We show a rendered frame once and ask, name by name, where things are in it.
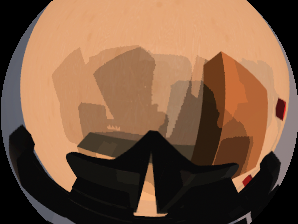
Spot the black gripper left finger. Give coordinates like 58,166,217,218
65,131,153,212

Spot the small red cube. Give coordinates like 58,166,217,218
275,97,286,120
242,175,253,186

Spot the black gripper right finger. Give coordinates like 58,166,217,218
152,131,239,214

